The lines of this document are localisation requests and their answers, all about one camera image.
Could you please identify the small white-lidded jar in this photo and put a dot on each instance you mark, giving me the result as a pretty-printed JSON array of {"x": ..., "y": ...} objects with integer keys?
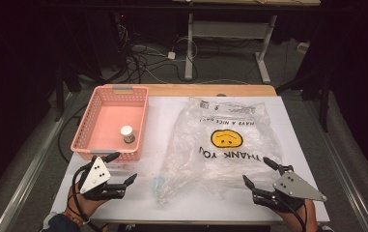
[{"x": 127, "y": 134}]

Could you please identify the person's right hand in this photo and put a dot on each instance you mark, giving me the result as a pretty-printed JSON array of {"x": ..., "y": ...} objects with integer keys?
[{"x": 297, "y": 219}]

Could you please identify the pink plastic basket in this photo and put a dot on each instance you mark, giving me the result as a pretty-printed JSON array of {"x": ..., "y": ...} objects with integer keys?
[{"x": 111, "y": 124}]

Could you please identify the black metal stand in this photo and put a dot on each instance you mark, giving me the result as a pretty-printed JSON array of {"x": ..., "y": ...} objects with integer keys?
[{"x": 324, "y": 96}]

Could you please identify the clear smiley plastic bag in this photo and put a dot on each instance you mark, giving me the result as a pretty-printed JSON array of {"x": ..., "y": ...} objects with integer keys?
[{"x": 223, "y": 145}]

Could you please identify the white metal desk frame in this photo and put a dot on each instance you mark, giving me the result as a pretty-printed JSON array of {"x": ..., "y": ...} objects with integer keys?
[{"x": 228, "y": 30}]

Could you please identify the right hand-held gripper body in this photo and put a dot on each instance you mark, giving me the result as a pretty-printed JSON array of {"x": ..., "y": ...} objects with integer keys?
[{"x": 296, "y": 186}]

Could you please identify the white table cover sheet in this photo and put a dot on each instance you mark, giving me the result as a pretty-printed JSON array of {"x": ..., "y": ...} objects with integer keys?
[{"x": 146, "y": 199}]

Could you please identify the pale blue translucent object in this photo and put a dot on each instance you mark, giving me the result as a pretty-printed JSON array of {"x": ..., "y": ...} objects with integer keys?
[{"x": 157, "y": 185}]

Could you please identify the person's left hand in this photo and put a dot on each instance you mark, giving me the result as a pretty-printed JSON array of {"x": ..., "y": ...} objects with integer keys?
[{"x": 86, "y": 203}]

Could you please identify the white power adapter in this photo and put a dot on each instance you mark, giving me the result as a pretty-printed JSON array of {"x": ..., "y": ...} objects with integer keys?
[{"x": 171, "y": 55}]

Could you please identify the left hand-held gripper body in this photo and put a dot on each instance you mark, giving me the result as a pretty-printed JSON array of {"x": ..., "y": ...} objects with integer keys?
[{"x": 95, "y": 175}]

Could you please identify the aluminium floor rail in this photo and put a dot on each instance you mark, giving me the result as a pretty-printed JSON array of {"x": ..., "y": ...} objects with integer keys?
[
  {"x": 33, "y": 161},
  {"x": 342, "y": 167}
]

